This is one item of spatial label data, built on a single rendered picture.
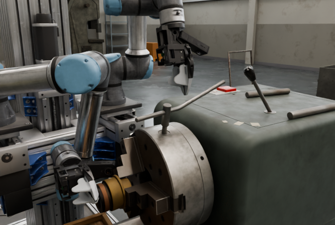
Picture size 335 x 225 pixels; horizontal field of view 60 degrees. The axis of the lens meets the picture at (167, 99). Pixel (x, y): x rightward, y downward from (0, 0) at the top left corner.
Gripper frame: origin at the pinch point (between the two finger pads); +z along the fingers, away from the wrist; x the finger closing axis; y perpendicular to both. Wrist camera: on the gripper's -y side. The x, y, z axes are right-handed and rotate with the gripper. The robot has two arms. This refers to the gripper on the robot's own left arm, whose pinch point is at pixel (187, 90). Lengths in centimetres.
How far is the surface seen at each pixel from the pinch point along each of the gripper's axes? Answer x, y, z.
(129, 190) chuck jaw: 2.3, 23.6, 23.8
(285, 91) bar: -2.6, -48.7, 5.6
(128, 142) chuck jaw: -5.4, 19.1, 12.7
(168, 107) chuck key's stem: 8.2, 12.0, 3.6
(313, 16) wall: -521, -905, -188
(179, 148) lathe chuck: 9.1, 10.9, 14.7
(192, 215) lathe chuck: 11.1, 11.0, 32.0
